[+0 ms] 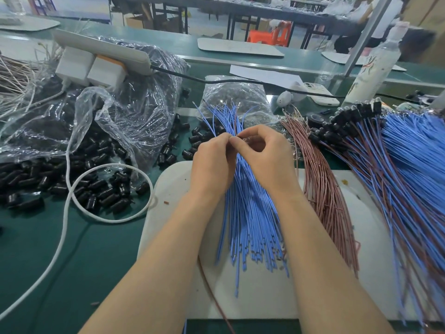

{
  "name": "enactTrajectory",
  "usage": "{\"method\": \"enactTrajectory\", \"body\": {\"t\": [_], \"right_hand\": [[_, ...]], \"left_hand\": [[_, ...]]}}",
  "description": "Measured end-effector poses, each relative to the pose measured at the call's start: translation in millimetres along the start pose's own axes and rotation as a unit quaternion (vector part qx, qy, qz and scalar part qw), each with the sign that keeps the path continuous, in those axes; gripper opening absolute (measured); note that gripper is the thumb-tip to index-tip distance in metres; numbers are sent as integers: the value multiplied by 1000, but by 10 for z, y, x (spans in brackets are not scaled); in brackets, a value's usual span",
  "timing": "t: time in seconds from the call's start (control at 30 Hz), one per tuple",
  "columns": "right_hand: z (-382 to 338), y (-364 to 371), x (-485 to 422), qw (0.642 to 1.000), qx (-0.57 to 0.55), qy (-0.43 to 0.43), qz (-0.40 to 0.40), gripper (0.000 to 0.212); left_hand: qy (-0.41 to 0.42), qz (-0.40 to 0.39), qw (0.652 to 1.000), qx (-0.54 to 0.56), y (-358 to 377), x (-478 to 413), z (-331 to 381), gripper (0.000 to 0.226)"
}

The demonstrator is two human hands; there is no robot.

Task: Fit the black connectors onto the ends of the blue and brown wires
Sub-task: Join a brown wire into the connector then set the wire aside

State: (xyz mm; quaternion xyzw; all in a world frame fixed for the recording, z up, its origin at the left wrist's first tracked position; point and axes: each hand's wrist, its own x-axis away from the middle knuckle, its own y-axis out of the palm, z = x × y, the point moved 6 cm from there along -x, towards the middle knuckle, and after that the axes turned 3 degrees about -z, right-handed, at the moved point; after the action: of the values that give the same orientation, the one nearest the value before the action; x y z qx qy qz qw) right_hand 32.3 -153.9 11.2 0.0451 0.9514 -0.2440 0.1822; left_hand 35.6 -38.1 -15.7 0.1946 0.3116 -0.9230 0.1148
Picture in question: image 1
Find person's right hand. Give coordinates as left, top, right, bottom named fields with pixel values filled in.
left=229, top=123, right=301, bottom=199

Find person's left hand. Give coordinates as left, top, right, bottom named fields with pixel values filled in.
left=189, top=132, right=239, bottom=204

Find bundle of blue wires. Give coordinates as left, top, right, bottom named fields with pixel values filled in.
left=195, top=104, right=289, bottom=296

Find pile of assembled wire harnesses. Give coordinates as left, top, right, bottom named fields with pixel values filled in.
left=306, top=101, right=445, bottom=328

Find pile of black plastic caps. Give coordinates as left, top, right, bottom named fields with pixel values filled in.
left=0, top=115, right=210, bottom=230

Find person's left forearm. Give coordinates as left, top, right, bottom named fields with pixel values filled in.
left=80, top=191, right=227, bottom=334

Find person's right forearm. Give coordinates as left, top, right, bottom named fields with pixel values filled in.
left=274, top=187, right=396, bottom=334

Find white computer mouse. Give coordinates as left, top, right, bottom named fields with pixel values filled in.
left=276, top=91, right=293, bottom=109

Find small clear plastic bag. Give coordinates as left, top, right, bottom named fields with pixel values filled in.
left=200, top=74, right=275, bottom=129

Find white flat device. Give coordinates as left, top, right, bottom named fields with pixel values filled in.
left=299, top=81, right=340, bottom=107

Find white paper sheet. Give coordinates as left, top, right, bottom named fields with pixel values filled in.
left=229, top=64, right=310, bottom=89

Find large clear plastic bag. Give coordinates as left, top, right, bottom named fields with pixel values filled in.
left=0, top=37, right=190, bottom=171

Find white flat tray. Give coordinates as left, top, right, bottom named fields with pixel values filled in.
left=0, top=16, right=61, bottom=32
left=321, top=51, right=407, bottom=72
left=197, top=37, right=286, bottom=58

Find orange plastic stool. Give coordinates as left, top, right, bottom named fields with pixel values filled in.
left=248, top=20, right=293, bottom=46

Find white work board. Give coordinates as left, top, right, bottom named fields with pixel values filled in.
left=138, top=161, right=435, bottom=321

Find white spray bottle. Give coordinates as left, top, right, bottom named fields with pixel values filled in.
left=344, top=22, right=410, bottom=105

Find white orange charger adapter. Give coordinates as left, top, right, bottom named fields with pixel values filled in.
left=87, top=55, right=128, bottom=91

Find white power strip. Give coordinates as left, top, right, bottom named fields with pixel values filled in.
left=54, top=29, right=154, bottom=75

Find cardboard boxes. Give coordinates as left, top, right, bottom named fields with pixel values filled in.
left=402, top=0, right=445, bottom=65

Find blue table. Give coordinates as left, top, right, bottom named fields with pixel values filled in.
left=28, top=0, right=112, bottom=21

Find black power cord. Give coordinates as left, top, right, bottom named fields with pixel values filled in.
left=152, top=64, right=425, bottom=105

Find white charging cable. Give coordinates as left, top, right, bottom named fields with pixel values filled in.
left=0, top=87, right=155, bottom=321

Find long black-frame table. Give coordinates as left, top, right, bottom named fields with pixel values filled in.
left=111, top=0, right=362, bottom=47

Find slanted metal frame post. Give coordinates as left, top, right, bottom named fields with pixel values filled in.
left=342, top=0, right=396, bottom=75

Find short metal frame post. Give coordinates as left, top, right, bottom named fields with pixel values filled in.
left=427, top=90, right=445, bottom=114

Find bundle of stripped brown wires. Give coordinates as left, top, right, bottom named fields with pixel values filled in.
left=0, top=52, right=62, bottom=119

